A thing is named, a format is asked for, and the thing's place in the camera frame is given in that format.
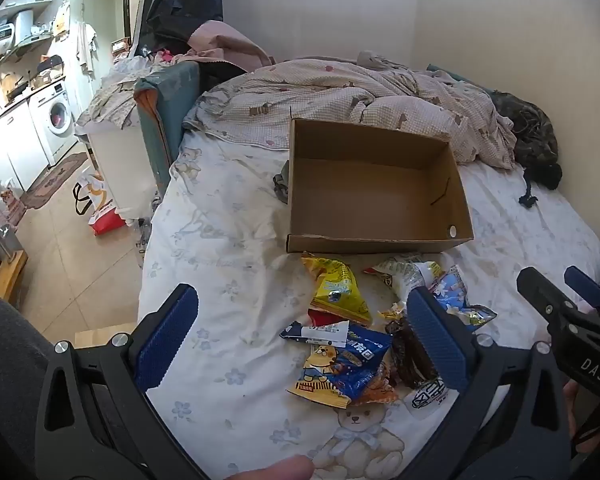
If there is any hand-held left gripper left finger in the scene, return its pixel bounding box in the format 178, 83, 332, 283
35, 284, 206, 480

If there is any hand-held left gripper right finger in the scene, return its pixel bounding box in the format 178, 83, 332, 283
406, 285, 575, 480

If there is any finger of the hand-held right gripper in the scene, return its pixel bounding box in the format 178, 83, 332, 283
516, 266, 582, 322
564, 265, 600, 312

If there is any dark brown snack packet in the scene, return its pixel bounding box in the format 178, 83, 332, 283
384, 316, 442, 391

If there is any blue white snack packet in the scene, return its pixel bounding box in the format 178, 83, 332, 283
427, 265, 498, 332

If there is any small yellow candy wrapper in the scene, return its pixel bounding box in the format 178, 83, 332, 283
377, 302, 407, 322

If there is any red-edged white snack packet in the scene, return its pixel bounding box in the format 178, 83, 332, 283
364, 255, 443, 302

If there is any dark blue bear cookie packet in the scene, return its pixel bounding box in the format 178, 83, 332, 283
286, 329, 396, 408

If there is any yellow snack packet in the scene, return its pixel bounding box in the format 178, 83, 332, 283
300, 254, 373, 327

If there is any white sachet dark blue end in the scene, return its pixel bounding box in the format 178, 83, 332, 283
279, 320, 352, 347

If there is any red snack packet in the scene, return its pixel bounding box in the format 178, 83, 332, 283
307, 309, 351, 329

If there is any brown cardboard box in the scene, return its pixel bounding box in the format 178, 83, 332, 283
286, 117, 475, 255

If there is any person's right hand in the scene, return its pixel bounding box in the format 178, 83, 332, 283
562, 380, 600, 457

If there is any person's left hand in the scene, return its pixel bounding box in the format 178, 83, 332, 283
224, 455, 315, 480

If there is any clear packet black emblem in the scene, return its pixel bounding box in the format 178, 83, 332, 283
402, 377, 461, 412

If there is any orange snack packet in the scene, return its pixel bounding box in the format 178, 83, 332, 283
352, 375, 399, 407

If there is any white floral bedsheet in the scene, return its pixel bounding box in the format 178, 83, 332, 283
137, 130, 600, 480

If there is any white red shopping bag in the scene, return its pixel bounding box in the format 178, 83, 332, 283
72, 172, 127, 237

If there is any camouflage cloth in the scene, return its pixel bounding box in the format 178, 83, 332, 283
490, 91, 564, 191

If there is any person's grey clothing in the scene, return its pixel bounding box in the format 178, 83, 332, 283
0, 287, 56, 480

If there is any white side cabinet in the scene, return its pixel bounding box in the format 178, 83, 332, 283
86, 122, 157, 222

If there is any wooden stool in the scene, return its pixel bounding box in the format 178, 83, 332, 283
0, 227, 29, 307

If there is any grey cloth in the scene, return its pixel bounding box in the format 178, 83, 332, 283
272, 172, 291, 206

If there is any brown floor rug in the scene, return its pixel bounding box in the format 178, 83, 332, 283
20, 152, 89, 210

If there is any teal pillow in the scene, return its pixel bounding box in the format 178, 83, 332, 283
426, 63, 497, 94

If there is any patterned beige cloth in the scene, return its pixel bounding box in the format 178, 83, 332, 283
76, 77, 143, 132

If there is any white kitchen cabinet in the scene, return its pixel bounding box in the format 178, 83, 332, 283
0, 100, 51, 194

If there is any white washing machine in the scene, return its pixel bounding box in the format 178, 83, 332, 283
28, 77, 79, 167

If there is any beige checkered quilt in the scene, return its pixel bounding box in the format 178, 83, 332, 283
182, 57, 518, 170

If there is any pink cloth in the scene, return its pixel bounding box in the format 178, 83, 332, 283
186, 20, 277, 74

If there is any hanging white towel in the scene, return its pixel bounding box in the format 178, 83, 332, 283
77, 22, 97, 77

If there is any black plastic bag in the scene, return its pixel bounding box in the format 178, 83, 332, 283
134, 0, 225, 59

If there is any white water heater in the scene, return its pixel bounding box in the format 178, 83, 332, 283
12, 9, 35, 44

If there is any black tasselled cord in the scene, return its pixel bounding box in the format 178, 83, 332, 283
517, 179, 542, 209

